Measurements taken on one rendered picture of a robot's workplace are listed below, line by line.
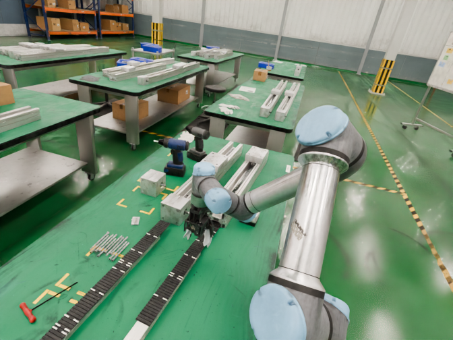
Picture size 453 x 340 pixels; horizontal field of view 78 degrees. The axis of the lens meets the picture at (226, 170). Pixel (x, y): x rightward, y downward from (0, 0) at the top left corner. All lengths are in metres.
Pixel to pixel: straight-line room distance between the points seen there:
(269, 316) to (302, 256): 0.13
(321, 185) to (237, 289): 0.59
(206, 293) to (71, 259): 0.52
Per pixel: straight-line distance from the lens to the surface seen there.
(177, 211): 1.27
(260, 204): 0.90
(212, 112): 2.89
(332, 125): 0.66
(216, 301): 1.06
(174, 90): 4.95
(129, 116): 3.59
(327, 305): 0.71
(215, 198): 0.84
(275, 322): 0.59
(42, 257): 1.27
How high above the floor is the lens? 1.63
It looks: 28 degrees down
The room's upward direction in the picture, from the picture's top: 8 degrees clockwise
